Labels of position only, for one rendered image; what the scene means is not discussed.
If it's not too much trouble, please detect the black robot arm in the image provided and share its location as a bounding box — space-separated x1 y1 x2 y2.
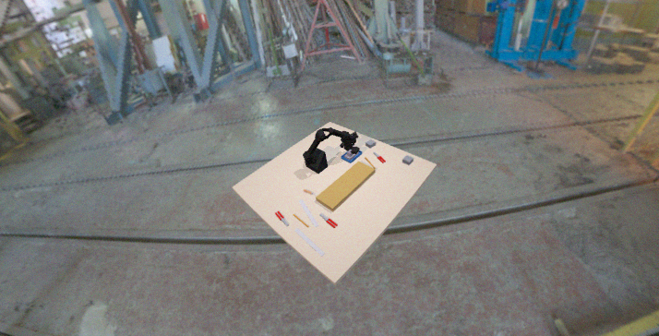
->
303 127 359 165

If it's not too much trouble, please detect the tan panel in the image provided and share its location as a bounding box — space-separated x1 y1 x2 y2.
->
316 162 375 212

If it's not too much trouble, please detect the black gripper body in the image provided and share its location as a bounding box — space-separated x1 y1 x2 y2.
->
340 141 360 154

